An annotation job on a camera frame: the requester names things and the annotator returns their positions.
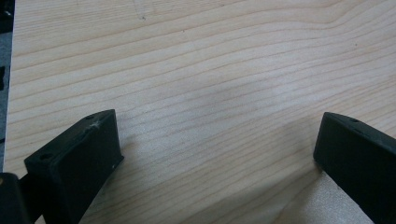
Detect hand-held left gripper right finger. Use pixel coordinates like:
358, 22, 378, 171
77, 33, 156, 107
313, 111, 396, 224

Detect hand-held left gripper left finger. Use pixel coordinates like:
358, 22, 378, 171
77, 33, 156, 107
23, 108, 125, 224

